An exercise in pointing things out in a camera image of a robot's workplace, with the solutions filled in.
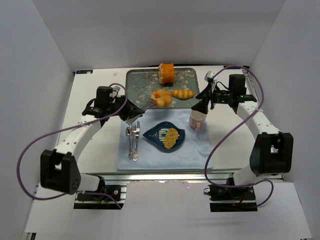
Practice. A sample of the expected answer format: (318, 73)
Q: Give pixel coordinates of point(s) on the silver spoon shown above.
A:
(128, 133)

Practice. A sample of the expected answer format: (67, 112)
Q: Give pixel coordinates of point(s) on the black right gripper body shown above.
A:
(206, 92)

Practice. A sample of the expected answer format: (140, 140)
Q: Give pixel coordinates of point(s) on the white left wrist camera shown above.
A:
(115, 91)

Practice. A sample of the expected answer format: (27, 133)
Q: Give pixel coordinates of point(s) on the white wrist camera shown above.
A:
(209, 76)
(115, 91)

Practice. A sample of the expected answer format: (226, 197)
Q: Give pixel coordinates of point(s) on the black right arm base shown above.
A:
(227, 200)

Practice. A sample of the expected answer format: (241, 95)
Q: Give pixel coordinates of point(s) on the silver fork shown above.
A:
(133, 136)

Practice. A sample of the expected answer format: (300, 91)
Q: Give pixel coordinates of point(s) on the aluminium frame rail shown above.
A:
(219, 177)

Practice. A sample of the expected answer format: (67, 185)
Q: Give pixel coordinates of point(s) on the pink mug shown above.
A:
(196, 119)

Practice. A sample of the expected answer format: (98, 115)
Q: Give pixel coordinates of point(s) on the tall orange bread loaf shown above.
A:
(166, 73)

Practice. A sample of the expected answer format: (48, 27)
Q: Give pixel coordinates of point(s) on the silver metal tongs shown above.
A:
(149, 104)

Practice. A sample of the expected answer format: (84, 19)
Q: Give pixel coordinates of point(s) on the dark blue leaf plate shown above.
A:
(156, 136)

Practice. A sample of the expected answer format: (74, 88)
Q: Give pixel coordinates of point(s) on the striped bread roll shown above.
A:
(183, 94)

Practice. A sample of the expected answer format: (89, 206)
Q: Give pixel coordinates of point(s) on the herb bread slice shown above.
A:
(170, 138)

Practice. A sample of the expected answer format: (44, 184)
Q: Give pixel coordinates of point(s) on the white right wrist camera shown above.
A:
(209, 76)

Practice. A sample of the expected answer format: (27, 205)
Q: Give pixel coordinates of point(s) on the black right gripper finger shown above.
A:
(201, 106)
(205, 93)

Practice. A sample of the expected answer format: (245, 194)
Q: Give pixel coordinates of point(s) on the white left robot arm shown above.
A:
(59, 170)

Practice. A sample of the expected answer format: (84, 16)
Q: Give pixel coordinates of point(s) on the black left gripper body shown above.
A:
(127, 109)

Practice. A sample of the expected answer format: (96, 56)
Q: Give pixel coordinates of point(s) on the round orange croissant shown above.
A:
(162, 97)

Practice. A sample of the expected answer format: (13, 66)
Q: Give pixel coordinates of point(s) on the floral metal tray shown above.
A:
(142, 82)

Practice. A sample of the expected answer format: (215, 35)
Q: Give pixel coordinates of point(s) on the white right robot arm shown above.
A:
(272, 151)

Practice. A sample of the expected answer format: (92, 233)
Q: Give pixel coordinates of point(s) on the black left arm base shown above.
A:
(112, 193)

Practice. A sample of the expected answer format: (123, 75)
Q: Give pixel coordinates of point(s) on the silver knife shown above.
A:
(136, 138)

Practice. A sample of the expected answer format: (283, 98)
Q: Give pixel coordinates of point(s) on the light blue cloth mat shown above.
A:
(188, 154)

